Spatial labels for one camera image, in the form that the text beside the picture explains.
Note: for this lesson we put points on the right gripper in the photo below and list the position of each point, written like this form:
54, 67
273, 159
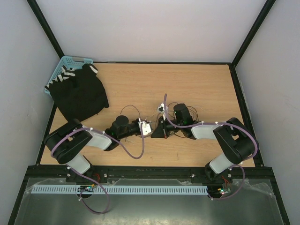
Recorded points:
161, 131

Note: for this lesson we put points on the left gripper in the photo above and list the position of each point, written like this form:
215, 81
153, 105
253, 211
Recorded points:
136, 121

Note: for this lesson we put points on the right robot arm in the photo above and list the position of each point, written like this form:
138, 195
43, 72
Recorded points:
235, 141

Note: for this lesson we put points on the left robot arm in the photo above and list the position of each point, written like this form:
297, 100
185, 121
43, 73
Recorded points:
66, 142

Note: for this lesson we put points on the left circuit board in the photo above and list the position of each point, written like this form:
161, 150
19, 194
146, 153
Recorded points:
86, 188

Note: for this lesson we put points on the circuit board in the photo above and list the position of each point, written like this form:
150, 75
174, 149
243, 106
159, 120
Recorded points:
223, 191
86, 188

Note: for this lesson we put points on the right circuit board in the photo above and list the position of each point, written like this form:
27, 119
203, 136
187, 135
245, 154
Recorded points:
223, 191

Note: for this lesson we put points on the black white striped cloth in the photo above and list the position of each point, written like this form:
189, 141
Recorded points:
88, 69

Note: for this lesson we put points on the light blue plastic basket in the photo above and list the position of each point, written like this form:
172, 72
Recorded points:
69, 63

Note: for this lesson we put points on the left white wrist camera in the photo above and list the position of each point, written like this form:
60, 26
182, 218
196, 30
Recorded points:
146, 133

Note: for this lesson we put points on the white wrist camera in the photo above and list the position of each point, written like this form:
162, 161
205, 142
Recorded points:
146, 133
163, 109

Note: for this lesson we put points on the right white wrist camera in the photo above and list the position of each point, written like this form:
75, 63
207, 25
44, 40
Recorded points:
163, 109

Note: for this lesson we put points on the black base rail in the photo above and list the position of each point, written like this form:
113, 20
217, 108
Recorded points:
193, 174

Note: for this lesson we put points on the light blue slotted cable duct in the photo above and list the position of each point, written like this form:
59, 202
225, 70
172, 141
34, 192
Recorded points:
122, 190

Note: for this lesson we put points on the left black frame post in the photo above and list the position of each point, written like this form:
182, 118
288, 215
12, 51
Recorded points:
46, 27

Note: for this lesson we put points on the black frame post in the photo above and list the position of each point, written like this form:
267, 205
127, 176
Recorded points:
253, 30
46, 27

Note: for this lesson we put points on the right black frame post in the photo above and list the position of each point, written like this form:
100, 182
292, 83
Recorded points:
253, 30

